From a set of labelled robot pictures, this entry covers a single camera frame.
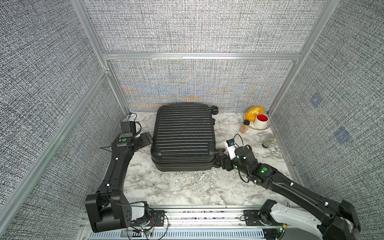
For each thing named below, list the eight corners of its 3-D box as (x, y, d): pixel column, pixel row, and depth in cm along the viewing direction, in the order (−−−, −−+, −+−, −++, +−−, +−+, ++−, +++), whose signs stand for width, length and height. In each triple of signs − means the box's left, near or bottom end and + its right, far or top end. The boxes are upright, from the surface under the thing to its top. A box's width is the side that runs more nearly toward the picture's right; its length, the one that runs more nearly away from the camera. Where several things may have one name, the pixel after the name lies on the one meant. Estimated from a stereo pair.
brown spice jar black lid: (241, 133, 110) (244, 125, 102) (239, 128, 113) (242, 119, 106) (246, 133, 110) (250, 125, 102) (245, 128, 113) (248, 119, 106)
